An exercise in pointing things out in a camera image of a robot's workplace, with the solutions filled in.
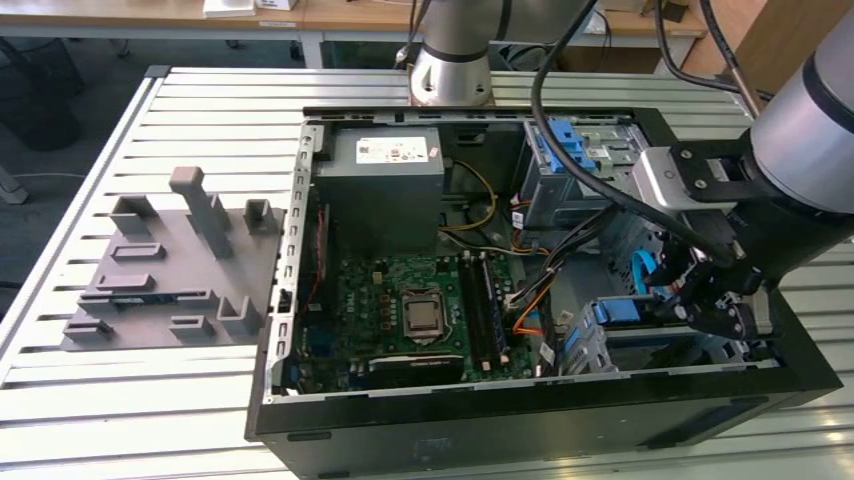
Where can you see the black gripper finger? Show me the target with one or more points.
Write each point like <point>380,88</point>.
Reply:
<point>681,280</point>
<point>728,320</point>

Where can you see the hard disk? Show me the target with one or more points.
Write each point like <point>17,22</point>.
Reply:
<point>617,312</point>

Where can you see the grey parts rack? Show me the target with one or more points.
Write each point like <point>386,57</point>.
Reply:
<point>181,270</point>

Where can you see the wooden desk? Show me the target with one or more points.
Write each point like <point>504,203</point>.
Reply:
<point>134,20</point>

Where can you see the metal disk bay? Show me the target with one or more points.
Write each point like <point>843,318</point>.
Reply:
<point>641,334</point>

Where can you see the CPU socket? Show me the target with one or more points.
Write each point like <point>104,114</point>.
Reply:
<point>422,338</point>

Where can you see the white paper box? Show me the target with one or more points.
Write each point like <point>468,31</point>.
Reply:
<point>228,7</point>

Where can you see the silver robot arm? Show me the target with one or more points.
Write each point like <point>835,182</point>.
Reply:
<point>808,125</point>

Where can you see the black PC case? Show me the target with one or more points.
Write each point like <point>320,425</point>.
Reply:
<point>468,415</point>

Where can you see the blue plastic drive latch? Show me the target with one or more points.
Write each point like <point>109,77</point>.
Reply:
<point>564,140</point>

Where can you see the RAM stick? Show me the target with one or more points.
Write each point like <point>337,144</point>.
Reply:
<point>496,310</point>

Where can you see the black bin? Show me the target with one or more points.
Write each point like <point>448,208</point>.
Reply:
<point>41,100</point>

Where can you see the green motherboard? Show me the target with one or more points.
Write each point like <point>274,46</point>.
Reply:
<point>374,300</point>

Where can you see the black RAM slot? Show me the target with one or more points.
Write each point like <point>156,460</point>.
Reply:
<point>473,310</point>

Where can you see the grey power supply unit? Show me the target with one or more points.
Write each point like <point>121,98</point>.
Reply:
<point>381,210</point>

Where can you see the black camera bracket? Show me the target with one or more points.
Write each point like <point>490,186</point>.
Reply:
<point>688,155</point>

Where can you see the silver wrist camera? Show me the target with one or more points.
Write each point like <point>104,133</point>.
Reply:
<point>661,185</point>

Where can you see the grey optical drive cage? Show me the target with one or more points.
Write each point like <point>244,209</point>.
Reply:
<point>544,200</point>

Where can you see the black graphics card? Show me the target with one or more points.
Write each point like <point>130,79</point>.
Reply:
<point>414,370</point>

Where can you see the silver CPU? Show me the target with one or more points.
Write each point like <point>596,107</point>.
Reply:
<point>421,315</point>

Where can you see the white labelled box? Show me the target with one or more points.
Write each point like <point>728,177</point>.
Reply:
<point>274,4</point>

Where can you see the grey desk foot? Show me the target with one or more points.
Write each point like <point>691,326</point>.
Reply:
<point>14,192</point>

